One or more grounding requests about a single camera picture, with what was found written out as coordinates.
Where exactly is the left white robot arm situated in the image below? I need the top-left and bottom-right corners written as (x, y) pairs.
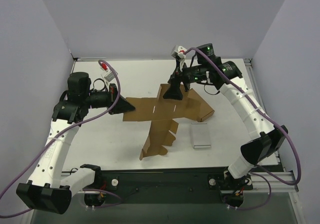
top-left (16, 72), bottom-right (136, 214)

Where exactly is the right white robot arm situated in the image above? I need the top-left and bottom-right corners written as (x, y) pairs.
top-left (163, 43), bottom-right (287, 180)

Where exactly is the folded brown cardboard box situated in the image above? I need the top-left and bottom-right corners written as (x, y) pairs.
top-left (177, 88), bottom-right (215, 123)

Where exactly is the grey metal block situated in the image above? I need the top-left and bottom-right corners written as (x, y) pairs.
top-left (190, 122), bottom-right (212, 150)

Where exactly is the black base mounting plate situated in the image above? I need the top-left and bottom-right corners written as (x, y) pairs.
top-left (83, 167), bottom-right (253, 209)

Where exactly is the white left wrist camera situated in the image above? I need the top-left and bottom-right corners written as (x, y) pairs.
top-left (98, 61), bottom-right (118, 83)

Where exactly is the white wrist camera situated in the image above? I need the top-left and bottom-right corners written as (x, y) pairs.
top-left (98, 61), bottom-right (118, 83)
top-left (170, 45), bottom-right (187, 62)

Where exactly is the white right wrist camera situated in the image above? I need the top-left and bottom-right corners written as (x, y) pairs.
top-left (170, 45), bottom-right (187, 62)

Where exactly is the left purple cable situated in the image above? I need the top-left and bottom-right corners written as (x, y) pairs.
top-left (0, 60), bottom-right (122, 219)

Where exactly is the aluminium frame rail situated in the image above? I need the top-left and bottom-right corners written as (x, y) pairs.
top-left (243, 58), bottom-right (300, 194)

